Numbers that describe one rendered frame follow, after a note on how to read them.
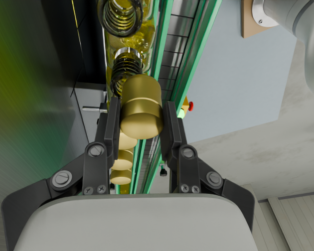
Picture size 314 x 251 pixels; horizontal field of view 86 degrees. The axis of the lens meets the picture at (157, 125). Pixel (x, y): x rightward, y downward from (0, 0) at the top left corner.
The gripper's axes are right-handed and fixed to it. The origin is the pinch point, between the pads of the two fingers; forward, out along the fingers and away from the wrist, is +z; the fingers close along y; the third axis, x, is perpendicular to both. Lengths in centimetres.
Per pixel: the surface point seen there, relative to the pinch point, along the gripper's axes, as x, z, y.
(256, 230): -402, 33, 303
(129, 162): -10.4, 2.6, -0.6
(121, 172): -15.4, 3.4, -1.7
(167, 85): -18.4, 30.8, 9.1
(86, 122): -37, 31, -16
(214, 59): -24, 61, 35
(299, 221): -508, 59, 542
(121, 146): -6.4, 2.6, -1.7
